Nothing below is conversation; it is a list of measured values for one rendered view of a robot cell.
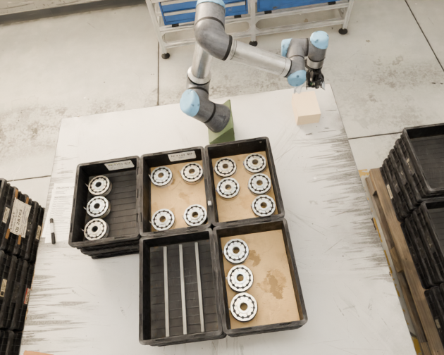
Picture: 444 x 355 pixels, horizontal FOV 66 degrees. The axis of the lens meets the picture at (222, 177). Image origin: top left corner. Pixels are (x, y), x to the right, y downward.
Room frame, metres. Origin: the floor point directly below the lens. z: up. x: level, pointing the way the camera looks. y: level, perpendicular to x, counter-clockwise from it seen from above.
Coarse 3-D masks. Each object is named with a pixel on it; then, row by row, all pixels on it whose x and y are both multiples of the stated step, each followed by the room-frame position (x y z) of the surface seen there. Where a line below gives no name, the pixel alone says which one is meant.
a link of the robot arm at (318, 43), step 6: (312, 36) 1.12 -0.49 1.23; (318, 36) 1.11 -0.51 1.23; (324, 36) 1.11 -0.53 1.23; (312, 42) 1.10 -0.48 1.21; (318, 42) 1.09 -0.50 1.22; (324, 42) 1.08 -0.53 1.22; (312, 48) 1.09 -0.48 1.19; (318, 48) 1.08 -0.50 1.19; (324, 48) 1.08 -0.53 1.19; (312, 54) 1.09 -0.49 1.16; (318, 54) 1.08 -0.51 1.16; (324, 54) 1.09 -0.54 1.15; (312, 60) 1.09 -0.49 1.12; (318, 60) 1.08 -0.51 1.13
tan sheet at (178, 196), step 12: (180, 168) 0.86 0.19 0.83; (180, 180) 0.80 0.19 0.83; (156, 192) 0.76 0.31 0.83; (168, 192) 0.75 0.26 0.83; (180, 192) 0.73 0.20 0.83; (192, 192) 0.72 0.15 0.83; (204, 192) 0.71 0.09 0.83; (156, 204) 0.70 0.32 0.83; (168, 204) 0.68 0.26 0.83; (180, 204) 0.67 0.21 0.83; (192, 204) 0.66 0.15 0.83; (204, 204) 0.65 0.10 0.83; (180, 216) 0.61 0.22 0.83
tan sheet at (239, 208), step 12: (228, 156) 0.87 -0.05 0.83; (240, 156) 0.86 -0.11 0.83; (264, 156) 0.83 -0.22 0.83; (240, 168) 0.79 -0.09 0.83; (216, 180) 0.76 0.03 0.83; (240, 180) 0.73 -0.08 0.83; (216, 192) 0.70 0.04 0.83; (240, 192) 0.67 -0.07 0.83; (228, 204) 0.63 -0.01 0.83; (240, 204) 0.61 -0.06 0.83; (228, 216) 0.57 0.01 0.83; (240, 216) 0.56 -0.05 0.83; (252, 216) 0.55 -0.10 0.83
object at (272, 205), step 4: (260, 196) 0.62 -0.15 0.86; (264, 196) 0.62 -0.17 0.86; (268, 196) 0.61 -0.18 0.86; (256, 200) 0.61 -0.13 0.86; (260, 200) 0.60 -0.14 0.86; (268, 200) 0.59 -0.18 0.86; (272, 200) 0.59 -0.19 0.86; (252, 204) 0.59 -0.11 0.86; (256, 204) 0.58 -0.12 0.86; (272, 204) 0.57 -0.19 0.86; (252, 208) 0.57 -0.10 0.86; (256, 208) 0.57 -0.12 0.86; (272, 208) 0.55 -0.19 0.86; (256, 212) 0.55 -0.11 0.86; (260, 212) 0.55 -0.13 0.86; (264, 212) 0.54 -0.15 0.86; (268, 212) 0.54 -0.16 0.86; (272, 212) 0.53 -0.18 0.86
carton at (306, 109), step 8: (296, 96) 1.19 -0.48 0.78; (304, 96) 1.18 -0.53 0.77; (312, 96) 1.17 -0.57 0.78; (296, 104) 1.14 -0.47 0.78; (304, 104) 1.13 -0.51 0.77; (312, 104) 1.12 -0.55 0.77; (296, 112) 1.10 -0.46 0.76; (304, 112) 1.08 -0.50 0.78; (312, 112) 1.07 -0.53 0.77; (320, 112) 1.06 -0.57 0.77; (296, 120) 1.08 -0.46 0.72; (304, 120) 1.06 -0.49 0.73; (312, 120) 1.06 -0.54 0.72
